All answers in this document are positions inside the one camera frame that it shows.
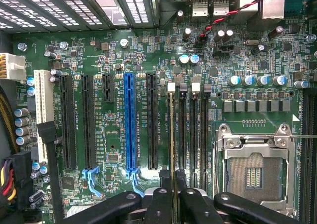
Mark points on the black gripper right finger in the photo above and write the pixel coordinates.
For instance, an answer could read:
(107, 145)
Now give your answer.
(198, 209)

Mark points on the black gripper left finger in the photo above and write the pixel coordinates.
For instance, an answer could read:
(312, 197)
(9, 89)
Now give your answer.
(158, 209)

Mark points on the RAM slot with black latch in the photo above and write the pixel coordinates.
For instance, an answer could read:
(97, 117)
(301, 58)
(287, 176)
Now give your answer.
(205, 134)
(182, 134)

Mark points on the black RAM slot bank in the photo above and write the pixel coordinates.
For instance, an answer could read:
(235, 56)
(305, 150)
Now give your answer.
(309, 159)

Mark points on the light blue slot latch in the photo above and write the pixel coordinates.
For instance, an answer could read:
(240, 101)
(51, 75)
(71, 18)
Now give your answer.
(90, 178)
(135, 182)

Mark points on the silver CPU socket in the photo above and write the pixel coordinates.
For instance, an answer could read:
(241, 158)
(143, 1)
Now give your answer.
(255, 169)

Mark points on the green motherboard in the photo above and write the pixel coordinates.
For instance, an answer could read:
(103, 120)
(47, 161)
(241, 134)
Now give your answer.
(114, 139)

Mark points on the long black expansion slot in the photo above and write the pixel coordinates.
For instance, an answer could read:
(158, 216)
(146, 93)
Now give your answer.
(88, 122)
(151, 122)
(68, 122)

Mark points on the blue expansion slot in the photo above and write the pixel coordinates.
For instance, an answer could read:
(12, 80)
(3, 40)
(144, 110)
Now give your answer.
(130, 122)

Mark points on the thin metal locking lever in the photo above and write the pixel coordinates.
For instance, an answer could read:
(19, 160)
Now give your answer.
(305, 136)

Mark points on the short black expansion slot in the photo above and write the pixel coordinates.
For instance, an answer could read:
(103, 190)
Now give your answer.
(108, 87)

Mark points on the silver blue capacitor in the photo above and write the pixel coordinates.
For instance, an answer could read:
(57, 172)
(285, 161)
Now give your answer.
(263, 80)
(194, 59)
(280, 80)
(234, 80)
(23, 140)
(248, 80)
(30, 81)
(184, 59)
(301, 84)
(21, 112)
(21, 122)
(31, 91)
(22, 131)

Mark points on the white expansion slot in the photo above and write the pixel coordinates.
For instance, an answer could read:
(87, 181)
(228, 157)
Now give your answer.
(44, 97)

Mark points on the silver motherboard screw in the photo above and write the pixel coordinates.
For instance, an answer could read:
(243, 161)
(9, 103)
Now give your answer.
(22, 46)
(124, 43)
(310, 37)
(64, 45)

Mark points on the black capacitor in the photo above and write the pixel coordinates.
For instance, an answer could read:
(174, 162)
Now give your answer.
(228, 35)
(219, 35)
(187, 33)
(180, 16)
(258, 49)
(276, 32)

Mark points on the silver USB port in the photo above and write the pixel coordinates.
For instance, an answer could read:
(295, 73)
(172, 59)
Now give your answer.
(221, 7)
(199, 7)

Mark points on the white power connector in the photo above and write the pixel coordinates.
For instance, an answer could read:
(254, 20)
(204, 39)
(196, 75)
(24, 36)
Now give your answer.
(13, 65)

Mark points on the silver network port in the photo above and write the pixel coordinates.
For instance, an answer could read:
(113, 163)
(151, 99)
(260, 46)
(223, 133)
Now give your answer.
(272, 6)

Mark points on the dark metal PC case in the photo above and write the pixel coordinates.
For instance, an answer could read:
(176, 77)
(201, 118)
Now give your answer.
(49, 8)

